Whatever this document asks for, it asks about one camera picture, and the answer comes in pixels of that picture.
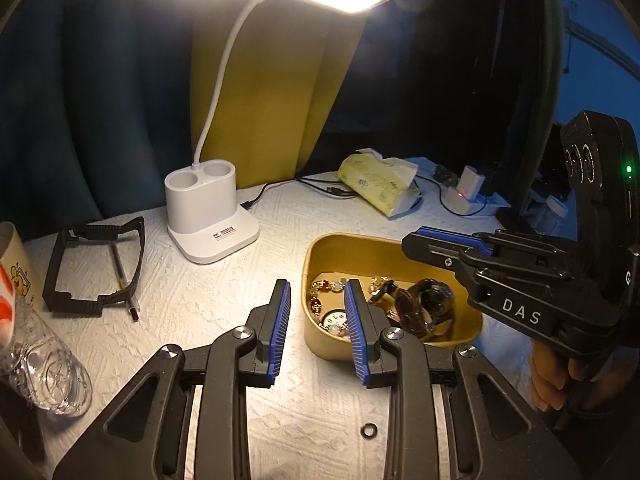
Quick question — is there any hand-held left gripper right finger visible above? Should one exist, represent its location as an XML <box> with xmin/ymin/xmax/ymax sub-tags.
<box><xmin>343</xmin><ymin>278</ymin><xmax>584</xmax><ymax>480</ymax></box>

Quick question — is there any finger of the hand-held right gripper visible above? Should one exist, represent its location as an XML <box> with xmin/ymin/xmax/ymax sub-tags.
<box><xmin>401</xmin><ymin>231</ymin><xmax>573</xmax><ymax>285</ymax></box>
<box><xmin>415</xmin><ymin>227</ymin><xmax>581</xmax><ymax>263</ymax></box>

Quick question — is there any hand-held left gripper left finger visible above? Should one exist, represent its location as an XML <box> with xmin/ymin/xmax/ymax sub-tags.
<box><xmin>52</xmin><ymin>280</ymin><xmax>292</xmax><ymax>480</ymax></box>

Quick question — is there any white face pocket watch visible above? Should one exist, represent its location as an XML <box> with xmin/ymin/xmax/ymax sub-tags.
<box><xmin>319</xmin><ymin>310</ymin><xmax>352</xmax><ymax>337</ymax></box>

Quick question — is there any gold rectangular box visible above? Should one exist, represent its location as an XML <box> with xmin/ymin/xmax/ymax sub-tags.
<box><xmin>300</xmin><ymin>232</ymin><xmax>484</xmax><ymax>362</ymax></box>

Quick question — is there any silver case wristwatch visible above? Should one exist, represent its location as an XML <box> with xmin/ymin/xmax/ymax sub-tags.
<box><xmin>414</xmin><ymin>277</ymin><xmax>457</xmax><ymax>330</ymax></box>

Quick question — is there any flower bead bracelet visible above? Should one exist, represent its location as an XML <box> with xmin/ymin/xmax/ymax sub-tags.
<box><xmin>308</xmin><ymin>276</ymin><xmax>351</xmax><ymax>318</ymax></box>

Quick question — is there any person's right hand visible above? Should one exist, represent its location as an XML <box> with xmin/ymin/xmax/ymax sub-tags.
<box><xmin>529</xmin><ymin>337</ymin><xmax>583</xmax><ymax>412</ymax></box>

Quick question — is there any white power strip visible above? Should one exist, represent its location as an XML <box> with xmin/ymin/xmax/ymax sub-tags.
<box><xmin>446</xmin><ymin>187</ymin><xmax>512</xmax><ymax>217</ymax></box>

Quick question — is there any white charger plug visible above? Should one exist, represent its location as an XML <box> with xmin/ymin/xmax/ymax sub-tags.
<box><xmin>457</xmin><ymin>165</ymin><xmax>489</xmax><ymax>199</ymax></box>

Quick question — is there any white lid jar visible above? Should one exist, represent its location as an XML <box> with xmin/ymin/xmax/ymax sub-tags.
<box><xmin>541</xmin><ymin>195</ymin><xmax>569</xmax><ymax>222</ymax></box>

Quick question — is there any yellow tissue pack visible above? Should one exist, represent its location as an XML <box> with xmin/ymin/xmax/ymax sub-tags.
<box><xmin>336</xmin><ymin>148</ymin><xmax>424</xmax><ymax>219</ymax></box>

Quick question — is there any white textured tablecloth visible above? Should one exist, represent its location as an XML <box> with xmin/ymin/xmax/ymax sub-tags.
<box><xmin>20</xmin><ymin>157</ymin><xmax>556</xmax><ymax>480</ymax></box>

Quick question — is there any white desk lamp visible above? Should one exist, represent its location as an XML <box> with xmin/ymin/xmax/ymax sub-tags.
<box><xmin>140</xmin><ymin>0</ymin><xmax>396</xmax><ymax>264</ymax></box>

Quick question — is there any black pen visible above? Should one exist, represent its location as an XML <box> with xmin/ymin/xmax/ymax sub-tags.
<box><xmin>110</xmin><ymin>241</ymin><xmax>141</xmax><ymax>322</ymax></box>

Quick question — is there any olive curtain edge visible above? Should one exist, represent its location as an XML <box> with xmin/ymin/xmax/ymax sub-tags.
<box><xmin>534</xmin><ymin>0</ymin><xmax>567</xmax><ymax>128</ymax></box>

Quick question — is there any yellow curtain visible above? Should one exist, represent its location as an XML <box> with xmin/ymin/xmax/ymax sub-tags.
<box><xmin>190</xmin><ymin>0</ymin><xmax>368</xmax><ymax>193</ymax></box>

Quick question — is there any clear plastic water bottle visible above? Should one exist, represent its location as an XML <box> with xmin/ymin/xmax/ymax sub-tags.
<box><xmin>0</xmin><ymin>285</ymin><xmax>94</xmax><ymax>418</ymax></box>

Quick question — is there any printed paper cup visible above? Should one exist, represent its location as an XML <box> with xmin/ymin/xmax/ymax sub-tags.
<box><xmin>0</xmin><ymin>221</ymin><xmax>44</xmax><ymax>313</ymax></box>

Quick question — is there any dark blue curtain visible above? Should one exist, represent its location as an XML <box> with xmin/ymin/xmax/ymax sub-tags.
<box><xmin>0</xmin><ymin>0</ymin><xmax>201</xmax><ymax>243</ymax></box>

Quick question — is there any black cable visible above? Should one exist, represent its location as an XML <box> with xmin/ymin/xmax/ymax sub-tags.
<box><xmin>296</xmin><ymin>174</ymin><xmax>362</xmax><ymax>200</ymax></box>
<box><xmin>414</xmin><ymin>174</ymin><xmax>469</xmax><ymax>217</ymax></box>
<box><xmin>239</xmin><ymin>181</ymin><xmax>301</xmax><ymax>212</ymax></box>

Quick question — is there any black plastic frame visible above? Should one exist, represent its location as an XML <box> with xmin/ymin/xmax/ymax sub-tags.
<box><xmin>42</xmin><ymin>216</ymin><xmax>146</xmax><ymax>319</ymax></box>

